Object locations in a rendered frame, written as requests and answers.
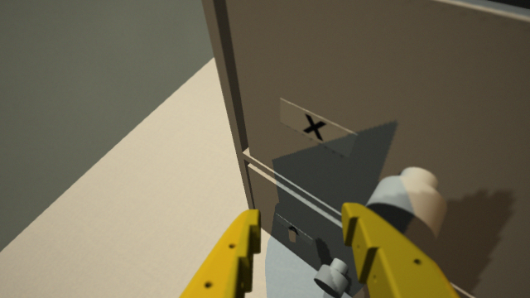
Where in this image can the dark brown chest of drawers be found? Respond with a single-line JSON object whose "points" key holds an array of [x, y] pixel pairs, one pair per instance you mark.
{"points": [[217, 21]]}

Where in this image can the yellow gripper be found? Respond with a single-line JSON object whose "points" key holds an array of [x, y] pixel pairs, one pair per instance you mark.
{"points": [[388, 262]]}

